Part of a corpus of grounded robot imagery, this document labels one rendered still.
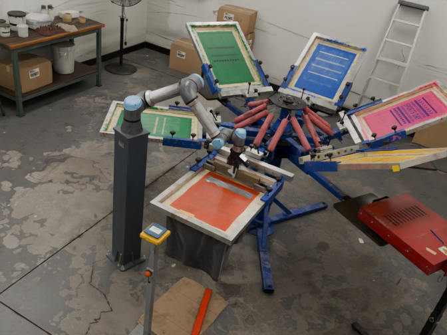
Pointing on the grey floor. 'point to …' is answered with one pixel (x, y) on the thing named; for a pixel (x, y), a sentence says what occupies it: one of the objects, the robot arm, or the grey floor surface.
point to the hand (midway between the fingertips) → (235, 175)
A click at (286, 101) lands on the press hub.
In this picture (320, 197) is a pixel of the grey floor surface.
